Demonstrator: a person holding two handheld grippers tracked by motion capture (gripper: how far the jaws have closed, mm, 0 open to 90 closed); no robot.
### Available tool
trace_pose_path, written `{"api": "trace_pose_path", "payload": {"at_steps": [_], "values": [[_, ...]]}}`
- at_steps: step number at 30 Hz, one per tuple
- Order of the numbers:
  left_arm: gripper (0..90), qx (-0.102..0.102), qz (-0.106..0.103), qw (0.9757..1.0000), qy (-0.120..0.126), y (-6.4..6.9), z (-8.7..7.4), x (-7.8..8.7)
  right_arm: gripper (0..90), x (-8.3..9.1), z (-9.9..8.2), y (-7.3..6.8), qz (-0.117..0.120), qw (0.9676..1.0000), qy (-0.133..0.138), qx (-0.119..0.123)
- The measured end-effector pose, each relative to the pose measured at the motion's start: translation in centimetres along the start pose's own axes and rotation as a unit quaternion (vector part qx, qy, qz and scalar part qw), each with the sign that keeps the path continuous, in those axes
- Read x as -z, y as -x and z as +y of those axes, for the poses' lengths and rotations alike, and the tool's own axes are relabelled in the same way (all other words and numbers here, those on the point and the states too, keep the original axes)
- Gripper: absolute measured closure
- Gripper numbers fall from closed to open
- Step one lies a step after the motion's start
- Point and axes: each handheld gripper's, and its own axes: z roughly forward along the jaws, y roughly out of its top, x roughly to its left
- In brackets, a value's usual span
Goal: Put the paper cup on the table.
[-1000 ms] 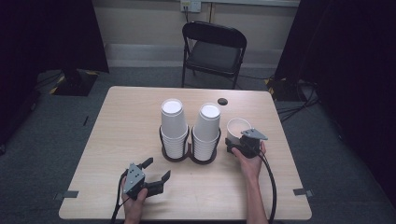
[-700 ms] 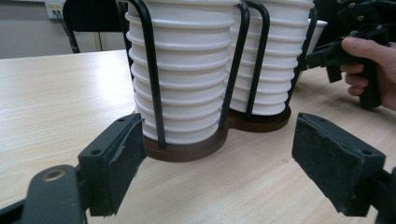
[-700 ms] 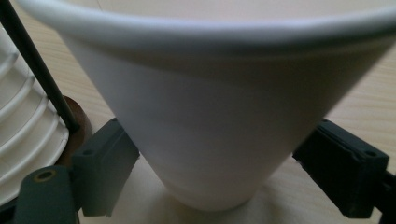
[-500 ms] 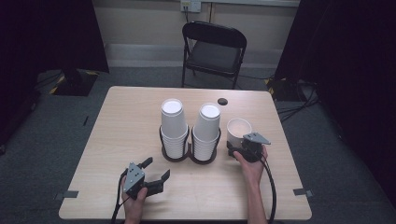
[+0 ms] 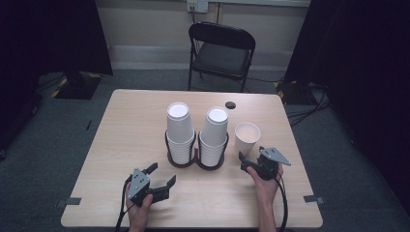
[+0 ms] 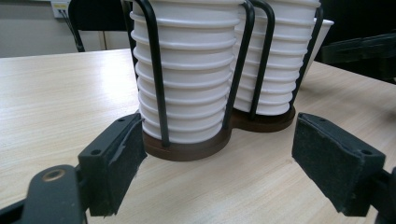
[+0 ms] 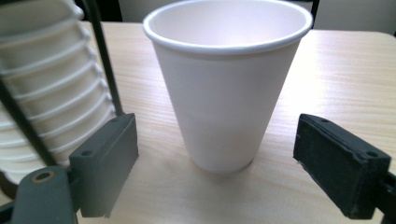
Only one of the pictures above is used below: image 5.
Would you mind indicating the black table grommet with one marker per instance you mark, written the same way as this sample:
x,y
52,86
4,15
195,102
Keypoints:
x,y
230,105

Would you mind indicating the black stand base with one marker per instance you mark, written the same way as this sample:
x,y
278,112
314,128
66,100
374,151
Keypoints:
x,y
77,87
296,93

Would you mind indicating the black folding chair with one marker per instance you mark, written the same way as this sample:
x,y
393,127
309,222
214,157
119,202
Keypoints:
x,y
222,58

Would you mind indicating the person's right hand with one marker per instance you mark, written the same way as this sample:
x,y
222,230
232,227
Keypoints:
x,y
267,191

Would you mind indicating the black double cup holder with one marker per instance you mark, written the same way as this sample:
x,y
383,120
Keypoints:
x,y
195,161

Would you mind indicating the stack of white paper cups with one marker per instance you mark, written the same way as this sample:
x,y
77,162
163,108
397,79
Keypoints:
x,y
179,129
213,132

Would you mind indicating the single white paper cup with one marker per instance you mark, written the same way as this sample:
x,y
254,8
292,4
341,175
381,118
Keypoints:
x,y
246,137

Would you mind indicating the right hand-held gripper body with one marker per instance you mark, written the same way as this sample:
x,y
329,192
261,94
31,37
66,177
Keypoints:
x,y
272,158

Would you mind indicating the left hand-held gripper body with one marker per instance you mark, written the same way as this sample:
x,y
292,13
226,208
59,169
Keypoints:
x,y
138,185

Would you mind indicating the dark curtain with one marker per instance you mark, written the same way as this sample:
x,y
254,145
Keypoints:
x,y
364,64
38,48

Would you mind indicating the white wall socket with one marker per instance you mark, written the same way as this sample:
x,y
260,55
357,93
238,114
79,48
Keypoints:
x,y
197,5

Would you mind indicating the person's left hand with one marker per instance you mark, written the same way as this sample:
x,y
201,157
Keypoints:
x,y
138,214

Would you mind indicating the grey tape strip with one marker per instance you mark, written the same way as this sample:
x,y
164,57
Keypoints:
x,y
313,199
69,201

